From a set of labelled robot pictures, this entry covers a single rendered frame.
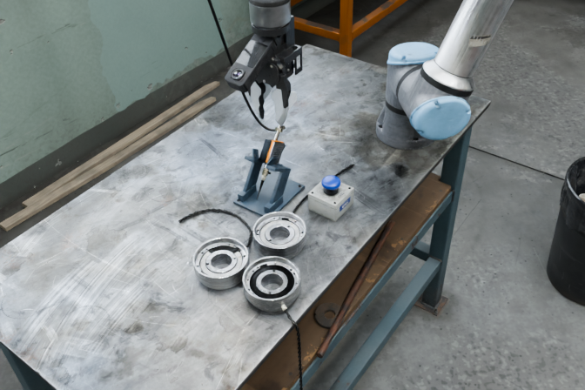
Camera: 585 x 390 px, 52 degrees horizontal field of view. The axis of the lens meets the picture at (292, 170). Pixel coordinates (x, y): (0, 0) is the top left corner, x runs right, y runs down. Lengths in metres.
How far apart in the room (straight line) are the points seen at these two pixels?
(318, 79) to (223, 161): 0.44
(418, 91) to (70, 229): 0.78
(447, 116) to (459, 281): 1.09
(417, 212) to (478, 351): 0.60
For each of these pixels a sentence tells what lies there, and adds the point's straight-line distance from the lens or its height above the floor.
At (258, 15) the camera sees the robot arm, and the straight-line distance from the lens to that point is 1.11.
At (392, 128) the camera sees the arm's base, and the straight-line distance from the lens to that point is 1.46.
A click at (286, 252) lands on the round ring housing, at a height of 0.83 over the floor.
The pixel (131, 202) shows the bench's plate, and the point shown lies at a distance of 1.38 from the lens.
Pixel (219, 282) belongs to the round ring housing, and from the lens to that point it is 1.13.
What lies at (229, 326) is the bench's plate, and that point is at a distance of 1.10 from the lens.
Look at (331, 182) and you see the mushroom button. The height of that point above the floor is 0.87.
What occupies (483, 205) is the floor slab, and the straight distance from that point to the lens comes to 2.58.
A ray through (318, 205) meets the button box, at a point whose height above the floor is 0.83.
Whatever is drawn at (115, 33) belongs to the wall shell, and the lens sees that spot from 2.88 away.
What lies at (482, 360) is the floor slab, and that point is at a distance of 2.08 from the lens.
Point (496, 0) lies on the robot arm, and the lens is 1.22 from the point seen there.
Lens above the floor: 1.67
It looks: 39 degrees down
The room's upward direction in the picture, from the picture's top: 2 degrees counter-clockwise
